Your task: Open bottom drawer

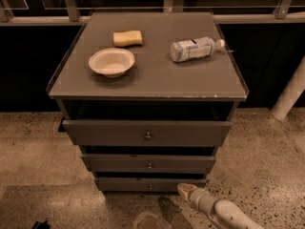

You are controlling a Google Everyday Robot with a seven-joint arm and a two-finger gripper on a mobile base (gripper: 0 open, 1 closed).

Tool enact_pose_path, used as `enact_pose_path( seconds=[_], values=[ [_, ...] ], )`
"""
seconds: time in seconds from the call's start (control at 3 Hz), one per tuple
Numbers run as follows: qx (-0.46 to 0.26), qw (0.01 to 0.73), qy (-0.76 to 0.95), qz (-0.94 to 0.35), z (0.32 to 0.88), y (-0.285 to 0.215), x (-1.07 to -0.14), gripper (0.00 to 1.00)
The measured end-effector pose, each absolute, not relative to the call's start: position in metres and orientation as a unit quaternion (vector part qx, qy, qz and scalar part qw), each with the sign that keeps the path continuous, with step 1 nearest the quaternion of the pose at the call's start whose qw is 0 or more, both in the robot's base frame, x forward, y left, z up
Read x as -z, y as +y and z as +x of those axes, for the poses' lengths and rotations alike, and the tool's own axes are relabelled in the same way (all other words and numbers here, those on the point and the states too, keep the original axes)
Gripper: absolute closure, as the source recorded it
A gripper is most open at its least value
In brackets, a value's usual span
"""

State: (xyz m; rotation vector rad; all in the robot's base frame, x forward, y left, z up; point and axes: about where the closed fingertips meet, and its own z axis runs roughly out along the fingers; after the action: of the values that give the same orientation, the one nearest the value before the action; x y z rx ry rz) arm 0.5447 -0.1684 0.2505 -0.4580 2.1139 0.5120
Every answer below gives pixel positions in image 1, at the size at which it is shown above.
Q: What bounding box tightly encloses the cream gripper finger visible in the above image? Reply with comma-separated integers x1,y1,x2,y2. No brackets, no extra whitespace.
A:
177,183,197,201

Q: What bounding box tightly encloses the white paper bowl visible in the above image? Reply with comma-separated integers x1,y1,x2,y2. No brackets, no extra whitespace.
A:
89,48,135,78

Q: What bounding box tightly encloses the white pole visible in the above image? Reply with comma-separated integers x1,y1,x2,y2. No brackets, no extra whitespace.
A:
271,56,305,121

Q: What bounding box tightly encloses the yellow sponge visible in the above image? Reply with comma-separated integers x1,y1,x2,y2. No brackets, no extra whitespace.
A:
113,31,143,47

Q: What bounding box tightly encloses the black object on floor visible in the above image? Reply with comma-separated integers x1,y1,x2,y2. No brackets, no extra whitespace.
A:
31,220,51,229

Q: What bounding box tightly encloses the metal window railing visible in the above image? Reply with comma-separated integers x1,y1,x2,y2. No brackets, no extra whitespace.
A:
0,0,305,26

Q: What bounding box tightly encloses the clear plastic water bottle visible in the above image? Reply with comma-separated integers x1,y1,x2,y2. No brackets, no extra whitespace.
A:
171,37,225,63

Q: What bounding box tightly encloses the grey drawer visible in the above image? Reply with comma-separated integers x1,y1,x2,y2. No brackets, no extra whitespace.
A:
95,177,207,193
82,154,215,174
63,120,231,147

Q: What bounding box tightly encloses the grey drawer cabinet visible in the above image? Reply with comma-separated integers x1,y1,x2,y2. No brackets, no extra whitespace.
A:
48,12,249,181

